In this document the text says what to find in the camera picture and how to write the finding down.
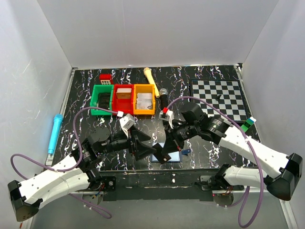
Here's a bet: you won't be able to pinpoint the navy blue card holder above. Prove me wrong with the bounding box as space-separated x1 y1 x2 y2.
150 142 191 163

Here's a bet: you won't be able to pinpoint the black credit card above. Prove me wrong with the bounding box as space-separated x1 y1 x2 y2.
151 143 171 164

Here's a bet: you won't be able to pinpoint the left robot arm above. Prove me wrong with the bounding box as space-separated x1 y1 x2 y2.
8 126 157 222

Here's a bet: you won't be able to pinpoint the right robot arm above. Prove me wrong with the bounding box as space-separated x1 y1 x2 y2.
159 103 303 201

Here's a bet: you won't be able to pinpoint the white cards in yellow bin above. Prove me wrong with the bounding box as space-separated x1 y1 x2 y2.
136 93 153 110

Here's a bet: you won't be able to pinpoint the orange cards in red bin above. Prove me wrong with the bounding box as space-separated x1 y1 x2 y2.
116 88 132 99

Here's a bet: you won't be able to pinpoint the red plastic bin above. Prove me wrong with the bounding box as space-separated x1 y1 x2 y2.
112 84 134 115

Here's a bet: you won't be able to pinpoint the black white chessboard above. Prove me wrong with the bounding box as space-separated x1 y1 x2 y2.
190 79 248 122

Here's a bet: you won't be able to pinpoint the black microphone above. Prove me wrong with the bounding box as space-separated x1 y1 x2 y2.
159 88 168 110

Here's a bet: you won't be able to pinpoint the black object in green bin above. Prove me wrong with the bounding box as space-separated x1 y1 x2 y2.
96 93 111 110

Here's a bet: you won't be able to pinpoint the yellow plastic bin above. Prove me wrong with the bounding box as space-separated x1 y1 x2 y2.
133 84 156 115

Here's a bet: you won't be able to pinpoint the yellow green brick stack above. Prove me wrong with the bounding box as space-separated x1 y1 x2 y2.
241 116 256 133

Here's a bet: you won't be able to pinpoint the green plastic bin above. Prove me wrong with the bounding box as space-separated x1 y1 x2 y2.
90 84 114 110

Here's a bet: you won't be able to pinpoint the light blue toy microphone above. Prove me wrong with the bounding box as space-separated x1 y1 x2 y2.
48 114 63 155

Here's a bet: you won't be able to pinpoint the beige wooden microphone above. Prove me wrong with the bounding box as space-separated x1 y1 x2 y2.
143 67 160 98

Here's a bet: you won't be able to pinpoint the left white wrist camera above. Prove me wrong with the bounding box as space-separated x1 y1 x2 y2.
118 111 135 138

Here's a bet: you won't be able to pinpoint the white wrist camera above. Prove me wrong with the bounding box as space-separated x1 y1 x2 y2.
118 111 135 138
159 107 173 129

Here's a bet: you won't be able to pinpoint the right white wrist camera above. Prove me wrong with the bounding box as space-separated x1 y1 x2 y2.
159 107 173 129

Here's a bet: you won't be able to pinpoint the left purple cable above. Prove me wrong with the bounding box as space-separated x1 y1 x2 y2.
10 107 123 219

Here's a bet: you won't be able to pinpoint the purple cable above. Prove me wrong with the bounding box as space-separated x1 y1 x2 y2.
164 96 265 227
10 107 123 219

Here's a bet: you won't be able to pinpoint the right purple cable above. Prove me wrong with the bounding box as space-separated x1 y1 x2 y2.
164 96 265 227

